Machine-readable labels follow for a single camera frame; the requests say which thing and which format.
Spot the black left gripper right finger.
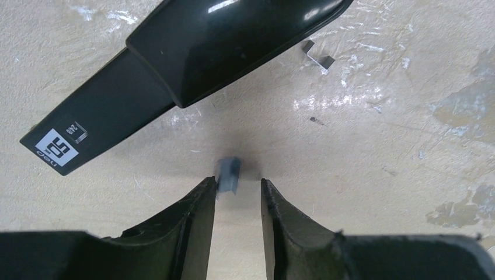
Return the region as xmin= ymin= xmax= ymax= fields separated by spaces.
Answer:
xmin=261 ymin=179 xmax=494 ymax=279

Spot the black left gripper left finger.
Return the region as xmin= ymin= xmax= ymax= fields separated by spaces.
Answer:
xmin=1 ymin=177 xmax=217 ymax=279

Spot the grey staple strip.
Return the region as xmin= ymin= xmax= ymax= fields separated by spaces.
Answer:
xmin=215 ymin=156 xmax=241 ymax=197

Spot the black stapler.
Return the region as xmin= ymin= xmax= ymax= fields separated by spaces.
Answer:
xmin=20 ymin=0 xmax=351 ymax=176

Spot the loose bent staple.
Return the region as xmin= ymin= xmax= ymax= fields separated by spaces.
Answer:
xmin=301 ymin=40 xmax=335 ymax=75

